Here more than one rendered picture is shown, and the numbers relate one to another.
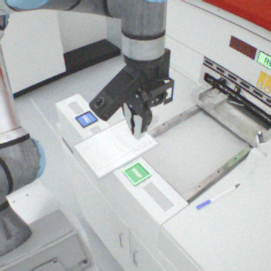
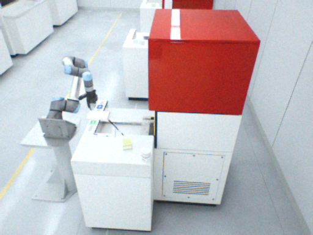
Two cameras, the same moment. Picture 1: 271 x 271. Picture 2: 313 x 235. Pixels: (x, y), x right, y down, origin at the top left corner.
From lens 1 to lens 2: 1.99 m
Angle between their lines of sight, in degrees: 32
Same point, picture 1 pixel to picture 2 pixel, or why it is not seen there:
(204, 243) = (85, 139)
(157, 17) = (86, 83)
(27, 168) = (71, 107)
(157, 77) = (92, 96)
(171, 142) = (122, 127)
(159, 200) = (90, 129)
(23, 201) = (72, 120)
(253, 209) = (103, 142)
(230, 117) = (143, 129)
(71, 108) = (101, 103)
